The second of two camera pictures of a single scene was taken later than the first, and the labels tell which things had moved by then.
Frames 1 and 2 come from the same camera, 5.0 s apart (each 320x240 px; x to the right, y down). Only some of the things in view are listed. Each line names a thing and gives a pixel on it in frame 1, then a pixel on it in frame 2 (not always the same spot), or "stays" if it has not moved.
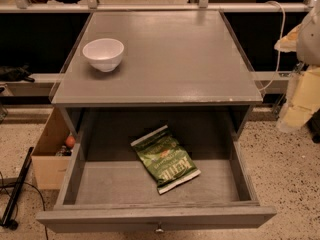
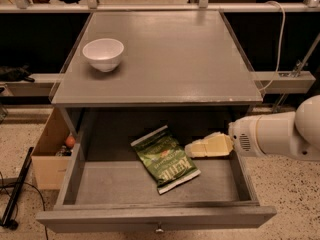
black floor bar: x=17 y=186 stays
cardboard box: x=50 y=169 stays
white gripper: x=310 y=44 -> x=242 y=135
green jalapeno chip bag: x=165 y=158 stays
